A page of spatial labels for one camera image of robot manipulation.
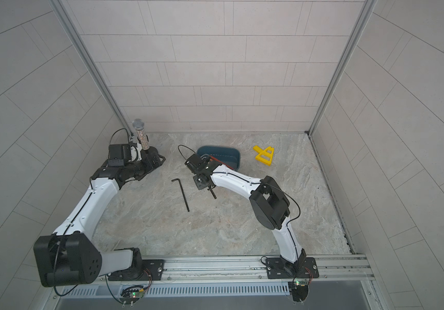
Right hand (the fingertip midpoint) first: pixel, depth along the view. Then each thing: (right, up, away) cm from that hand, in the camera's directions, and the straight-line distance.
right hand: (205, 180), depth 91 cm
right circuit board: (+37, -36, -23) cm, 56 cm away
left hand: (-17, +10, -8) cm, 22 cm away
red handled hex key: (+2, +10, +16) cm, 19 cm away
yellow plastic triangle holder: (+31, +11, +14) cm, 36 cm away
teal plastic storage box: (+11, +11, +14) cm, 21 cm away
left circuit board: (-22, -35, -26) cm, 49 cm away
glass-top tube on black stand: (-28, +26, -9) cm, 39 cm away
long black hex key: (-11, -6, 0) cm, 12 cm away
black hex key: (+5, -4, -9) cm, 11 cm away
